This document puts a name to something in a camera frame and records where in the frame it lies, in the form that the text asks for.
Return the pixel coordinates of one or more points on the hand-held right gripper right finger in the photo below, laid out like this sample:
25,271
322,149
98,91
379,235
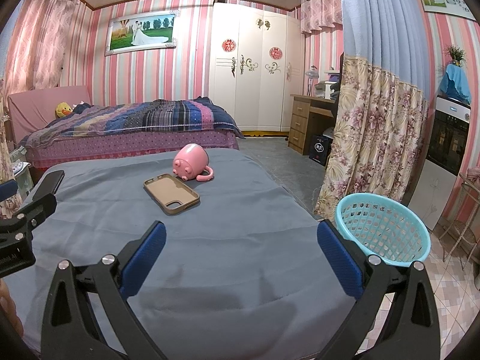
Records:
337,258

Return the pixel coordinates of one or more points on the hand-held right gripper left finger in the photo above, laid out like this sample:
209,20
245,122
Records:
144,258

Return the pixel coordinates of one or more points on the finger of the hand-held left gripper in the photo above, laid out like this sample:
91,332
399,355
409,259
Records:
37,212
8,188

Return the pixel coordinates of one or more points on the teal plastic basket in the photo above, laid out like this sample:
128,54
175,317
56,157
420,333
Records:
375,228

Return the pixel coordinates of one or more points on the person's left hand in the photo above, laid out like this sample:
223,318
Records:
8,307

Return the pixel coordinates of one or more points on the pale plastic stool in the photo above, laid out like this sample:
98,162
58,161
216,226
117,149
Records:
18,180

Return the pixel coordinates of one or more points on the beige floral curtain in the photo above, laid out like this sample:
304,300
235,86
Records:
4,206

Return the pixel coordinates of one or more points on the black phone case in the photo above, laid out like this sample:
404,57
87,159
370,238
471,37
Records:
52,180

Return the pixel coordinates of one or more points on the beige phone case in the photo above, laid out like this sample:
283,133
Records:
170,193

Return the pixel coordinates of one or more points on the pink bed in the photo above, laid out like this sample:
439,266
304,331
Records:
33,108

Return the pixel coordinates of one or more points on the yellow duck plush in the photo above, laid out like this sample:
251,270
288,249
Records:
63,110

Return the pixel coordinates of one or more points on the pink pig cup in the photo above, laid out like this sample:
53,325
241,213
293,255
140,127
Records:
189,159

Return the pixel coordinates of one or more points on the black gift bag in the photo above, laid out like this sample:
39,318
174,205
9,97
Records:
320,150

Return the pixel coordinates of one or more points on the patchwork quilt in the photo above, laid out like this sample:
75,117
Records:
150,118

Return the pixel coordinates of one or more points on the wooden desk with drawers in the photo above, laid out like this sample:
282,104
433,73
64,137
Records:
300,120

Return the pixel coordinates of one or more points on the blue and floral curtain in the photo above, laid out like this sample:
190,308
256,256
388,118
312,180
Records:
375,120

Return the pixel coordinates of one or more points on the pink patterned curtain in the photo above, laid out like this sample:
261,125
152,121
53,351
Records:
37,45

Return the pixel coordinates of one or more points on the white water dispenser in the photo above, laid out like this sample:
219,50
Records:
446,142

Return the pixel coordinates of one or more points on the white printer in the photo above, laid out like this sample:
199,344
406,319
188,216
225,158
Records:
325,89

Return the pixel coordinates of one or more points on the white wardrobe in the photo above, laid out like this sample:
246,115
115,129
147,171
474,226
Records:
255,93

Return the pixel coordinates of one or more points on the silver desk lamp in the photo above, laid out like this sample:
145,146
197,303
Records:
311,73

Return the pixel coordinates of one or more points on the framed wedding photo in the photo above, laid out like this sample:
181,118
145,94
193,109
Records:
140,32

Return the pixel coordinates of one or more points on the blue cloth cover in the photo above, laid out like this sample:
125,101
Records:
455,82

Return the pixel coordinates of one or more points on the red paper cutout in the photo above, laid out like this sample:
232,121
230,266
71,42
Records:
275,52
228,45

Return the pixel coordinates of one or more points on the potted green plant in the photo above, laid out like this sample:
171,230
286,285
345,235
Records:
455,54

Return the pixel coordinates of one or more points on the pink curtain valance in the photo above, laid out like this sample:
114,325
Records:
320,7

